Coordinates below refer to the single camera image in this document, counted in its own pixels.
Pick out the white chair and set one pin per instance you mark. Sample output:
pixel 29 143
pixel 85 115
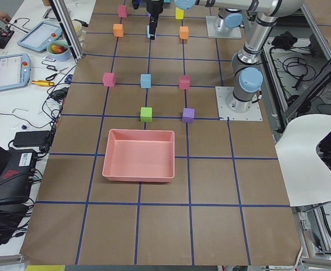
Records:
pixel 307 178

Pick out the far orange foam block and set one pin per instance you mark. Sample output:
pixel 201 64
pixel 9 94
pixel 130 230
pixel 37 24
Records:
pixel 118 30

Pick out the lower teach pendant tablet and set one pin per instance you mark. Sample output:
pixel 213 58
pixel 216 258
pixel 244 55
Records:
pixel 15 71

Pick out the blue bowl with fruit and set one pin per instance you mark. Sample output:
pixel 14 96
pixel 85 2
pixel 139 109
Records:
pixel 59 50

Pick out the orange foam block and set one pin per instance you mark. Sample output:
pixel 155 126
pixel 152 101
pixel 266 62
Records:
pixel 118 30
pixel 184 32

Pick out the black power adapter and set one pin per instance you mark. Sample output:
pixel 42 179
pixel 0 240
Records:
pixel 30 139

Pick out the right pink foam block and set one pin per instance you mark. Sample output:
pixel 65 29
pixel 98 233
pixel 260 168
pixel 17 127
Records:
pixel 122 11

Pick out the pink plastic tray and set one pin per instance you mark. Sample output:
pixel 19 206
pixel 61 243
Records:
pixel 140 156

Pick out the brass cylinder tool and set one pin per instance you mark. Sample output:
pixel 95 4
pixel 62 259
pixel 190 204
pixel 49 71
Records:
pixel 43 83

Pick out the cream bowl with lemon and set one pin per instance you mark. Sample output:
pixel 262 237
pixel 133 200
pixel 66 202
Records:
pixel 79 30

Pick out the black handled scissors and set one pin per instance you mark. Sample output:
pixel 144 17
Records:
pixel 55 70

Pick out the teach pendant tablet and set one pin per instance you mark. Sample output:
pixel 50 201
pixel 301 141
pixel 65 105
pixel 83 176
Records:
pixel 40 36
pixel 15 71

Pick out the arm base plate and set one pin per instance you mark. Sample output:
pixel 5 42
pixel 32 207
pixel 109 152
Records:
pixel 224 28
pixel 229 108

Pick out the black computer box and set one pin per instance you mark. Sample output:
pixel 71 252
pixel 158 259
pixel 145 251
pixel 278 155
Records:
pixel 16 170

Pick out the left near pink block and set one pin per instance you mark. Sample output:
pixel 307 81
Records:
pixel 184 82

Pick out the near orange foam block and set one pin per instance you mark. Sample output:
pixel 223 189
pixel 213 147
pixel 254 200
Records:
pixel 184 32

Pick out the upper teach pendant tablet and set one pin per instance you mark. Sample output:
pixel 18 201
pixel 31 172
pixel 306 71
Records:
pixel 40 36

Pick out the green foam block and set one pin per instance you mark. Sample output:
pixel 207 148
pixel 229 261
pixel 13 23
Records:
pixel 146 114

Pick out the left purple foam block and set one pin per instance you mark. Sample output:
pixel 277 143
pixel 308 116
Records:
pixel 188 115

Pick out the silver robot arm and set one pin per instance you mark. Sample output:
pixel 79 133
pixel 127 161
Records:
pixel 248 78
pixel 222 13

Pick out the aluminium frame post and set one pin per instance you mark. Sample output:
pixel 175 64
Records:
pixel 62 15

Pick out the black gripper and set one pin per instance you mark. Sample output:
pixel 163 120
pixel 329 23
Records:
pixel 153 8

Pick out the yellow foam block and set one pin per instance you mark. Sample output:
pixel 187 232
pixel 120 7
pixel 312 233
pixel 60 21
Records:
pixel 179 14

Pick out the left far pink block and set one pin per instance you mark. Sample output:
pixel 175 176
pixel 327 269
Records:
pixel 109 79

